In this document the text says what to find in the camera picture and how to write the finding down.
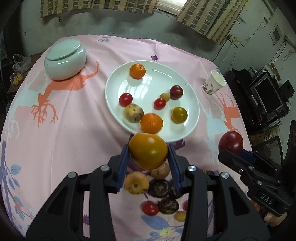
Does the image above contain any pale green lidded jar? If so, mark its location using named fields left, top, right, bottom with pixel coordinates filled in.
left=44, top=39, right=87, bottom=81

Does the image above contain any person's right hand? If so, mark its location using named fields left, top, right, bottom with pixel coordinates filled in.
left=250, top=200, right=287, bottom=226

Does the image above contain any orange yellow tomato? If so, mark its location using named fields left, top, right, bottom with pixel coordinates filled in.
left=128, top=133, right=168, bottom=170

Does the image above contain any small tan longan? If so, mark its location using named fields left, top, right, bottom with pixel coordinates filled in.
left=160, top=92, right=171, bottom=102

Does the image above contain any white paper cup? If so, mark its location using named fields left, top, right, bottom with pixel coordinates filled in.
left=202, top=70, right=226, bottom=95

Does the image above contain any hidden red cherry tomato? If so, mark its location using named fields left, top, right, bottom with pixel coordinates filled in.
left=154, top=98, right=166, bottom=110

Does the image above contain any small orange mandarin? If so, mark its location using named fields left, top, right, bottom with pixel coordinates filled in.
left=140, top=113, right=163, bottom=134

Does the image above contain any black monitor on shelf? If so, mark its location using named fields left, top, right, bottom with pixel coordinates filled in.
left=250, top=74, right=289, bottom=114

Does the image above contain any large orange mandarin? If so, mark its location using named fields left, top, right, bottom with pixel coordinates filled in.
left=129, top=63, right=146, bottom=79

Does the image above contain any checked curtain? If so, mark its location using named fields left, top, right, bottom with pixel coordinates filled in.
left=177, top=0, right=248, bottom=44
left=40, top=0, right=159, bottom=18

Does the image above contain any green yellow tomato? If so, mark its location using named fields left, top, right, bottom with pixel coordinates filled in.
left=171, top=107, right=188, bottom=124

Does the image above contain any white oval plate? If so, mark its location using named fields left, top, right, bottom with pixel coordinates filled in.
left=104, top=60, right=200, bottom=143

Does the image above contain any tan longan fruit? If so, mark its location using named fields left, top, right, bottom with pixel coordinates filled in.
left=174, top=211, right=186, bottom=222

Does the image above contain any right checked curtain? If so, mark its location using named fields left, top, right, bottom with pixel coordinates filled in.
left=177, top=0, right=248, bottom=44

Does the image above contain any small red cherry tomato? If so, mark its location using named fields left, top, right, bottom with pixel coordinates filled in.
left=141, top=201, right=159, bottom=216

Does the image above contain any brown round fruit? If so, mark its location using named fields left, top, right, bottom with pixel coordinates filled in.
left=149, top=163, right=170, bottom=180

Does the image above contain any small spotted pepino melon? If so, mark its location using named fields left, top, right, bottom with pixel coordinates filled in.
left=125, top=103, right=144, bottom=123

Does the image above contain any left checked curtain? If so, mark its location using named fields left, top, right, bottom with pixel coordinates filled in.
left=40, top=0, right=159, bottom=18

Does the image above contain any pink patterned tablecloth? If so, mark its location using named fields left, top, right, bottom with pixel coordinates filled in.
left=1, top=35, right=251, bottom=237

